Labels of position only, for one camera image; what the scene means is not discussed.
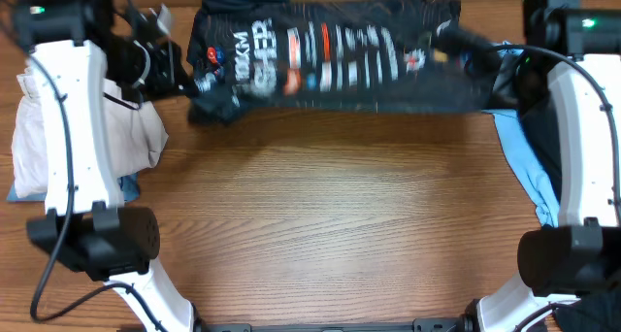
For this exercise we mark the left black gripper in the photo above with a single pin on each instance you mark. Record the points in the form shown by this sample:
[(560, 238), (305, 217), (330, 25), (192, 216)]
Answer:
[(173, 79)]

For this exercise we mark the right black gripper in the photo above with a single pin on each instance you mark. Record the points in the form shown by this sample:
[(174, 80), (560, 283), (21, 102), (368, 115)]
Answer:
[(506, 65)]

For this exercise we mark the black printed cycling jersey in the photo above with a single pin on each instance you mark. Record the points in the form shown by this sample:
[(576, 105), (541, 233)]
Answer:
[(358, 56)]

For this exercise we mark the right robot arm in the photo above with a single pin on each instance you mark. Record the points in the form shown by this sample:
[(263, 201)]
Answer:
[(557, 266)]

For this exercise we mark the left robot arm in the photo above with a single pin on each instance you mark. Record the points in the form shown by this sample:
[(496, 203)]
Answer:
[(74, 54)]

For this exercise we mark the folded beige trousers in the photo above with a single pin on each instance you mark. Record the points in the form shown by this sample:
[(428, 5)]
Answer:
[(137, 138)]

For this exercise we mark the light blue shirt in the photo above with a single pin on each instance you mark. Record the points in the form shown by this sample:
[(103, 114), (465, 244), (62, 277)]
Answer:
[(525, 166)]

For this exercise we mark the plain black garment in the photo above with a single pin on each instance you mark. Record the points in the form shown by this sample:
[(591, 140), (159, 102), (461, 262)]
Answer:
[(540, 125)]

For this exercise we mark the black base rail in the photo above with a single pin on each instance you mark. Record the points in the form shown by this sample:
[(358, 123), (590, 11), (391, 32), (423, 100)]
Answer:
[(335, 326)]

